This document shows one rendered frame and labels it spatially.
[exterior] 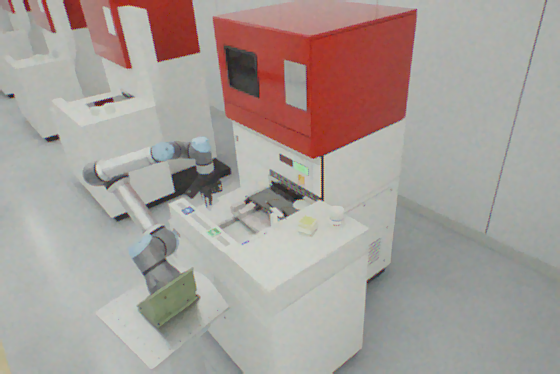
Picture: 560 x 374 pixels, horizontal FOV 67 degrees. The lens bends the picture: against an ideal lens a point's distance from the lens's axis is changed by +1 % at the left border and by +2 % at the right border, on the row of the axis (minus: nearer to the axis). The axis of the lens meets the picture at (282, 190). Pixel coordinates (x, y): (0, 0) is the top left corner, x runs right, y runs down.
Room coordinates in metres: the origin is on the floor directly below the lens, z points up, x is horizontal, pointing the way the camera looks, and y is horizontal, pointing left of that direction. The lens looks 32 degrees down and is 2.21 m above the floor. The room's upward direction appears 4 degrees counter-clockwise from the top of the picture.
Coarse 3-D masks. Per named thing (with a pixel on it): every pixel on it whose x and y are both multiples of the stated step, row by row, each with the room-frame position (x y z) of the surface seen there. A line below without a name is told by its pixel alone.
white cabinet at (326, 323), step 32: (192, 256) 1.79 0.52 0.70; (224, 288) 1.53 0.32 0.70; (320, 288) 1.40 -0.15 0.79; (352, 288) 1.54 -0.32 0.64; (224, 320) 1.58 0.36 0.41; (256, 320) 1.32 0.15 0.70; (288, 320) 1.28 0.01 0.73; (320, 320) 1.40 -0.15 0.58; (352, 320) 1.55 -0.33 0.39; (256, 352) 1.35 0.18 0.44; (288, 352) 1.27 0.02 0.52; (320, 352) 1.40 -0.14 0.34; (352, 352) 1.55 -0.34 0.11
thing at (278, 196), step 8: (256, 192) 2.09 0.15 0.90; (264, 192) 2.09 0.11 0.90; (272, 192) 2.09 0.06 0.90; (280, 192) 2.08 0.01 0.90; (288, 192) 2.07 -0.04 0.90; (256, 200) 2.01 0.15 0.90; (264, 200) 2.01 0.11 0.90; (272, 200) 2.00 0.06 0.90; (280, 200) 1.99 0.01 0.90; (288, 200) 1.99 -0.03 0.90; (296, 200) 1.98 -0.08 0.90; (280, 208) 1.91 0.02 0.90; (288, 208) 1.91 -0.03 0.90; (296, 208) 1.90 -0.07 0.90
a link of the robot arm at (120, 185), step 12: (120, 180) 1.68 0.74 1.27; (120, 192) 1.65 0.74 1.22; (132, 192) 1.67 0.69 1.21; (132, 204) 1.62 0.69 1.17; (144, 204) 1.65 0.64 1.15; (132, 216) 1.60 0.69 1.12; (144, 216) 1.59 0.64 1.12; (144, 228) 1.56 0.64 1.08; (156, 228) 1.55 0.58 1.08; (168, 240) 1.52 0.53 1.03; (168, 252) 1.48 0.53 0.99
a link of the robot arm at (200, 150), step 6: (198, 138) 1.67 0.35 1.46; (204, 138) 1.67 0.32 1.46; (192, 144) 1.64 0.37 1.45; (198, 144) 1.62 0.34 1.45; (204, 144) 1.63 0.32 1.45; (192, 150) 1.63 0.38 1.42; (198, 150) 1.62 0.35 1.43; (204, 150) 1.62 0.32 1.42; (210, 150) 1.64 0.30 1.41; (192, 156) 1.63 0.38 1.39; (198, 156) 1.62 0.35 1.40; (204, 156) 1.62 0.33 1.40; (210, 156) 1.64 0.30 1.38; (198, 162) 1.62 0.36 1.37; (204, 162) 1.62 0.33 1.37; (210, 162) 1.64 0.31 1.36
